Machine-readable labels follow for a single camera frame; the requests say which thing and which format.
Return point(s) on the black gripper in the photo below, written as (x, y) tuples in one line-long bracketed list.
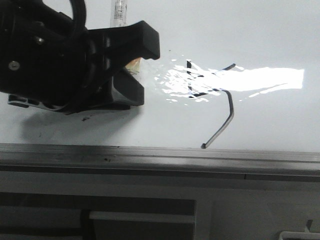
[(51, 61)]

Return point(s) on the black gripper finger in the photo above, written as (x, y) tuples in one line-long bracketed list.
[(121, 92), (116, 47)]

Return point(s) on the white whiteboard marker with tape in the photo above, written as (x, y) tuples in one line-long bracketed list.
[(119, 19)]

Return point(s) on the grey desk drawer unit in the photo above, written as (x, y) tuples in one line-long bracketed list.
[(35, 216)]

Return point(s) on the white plastic marker holder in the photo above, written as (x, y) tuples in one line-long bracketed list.
[(300, 235)]

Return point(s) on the white whiteboard with aluminium frame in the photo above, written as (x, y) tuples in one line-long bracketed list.
[(236, 90)]

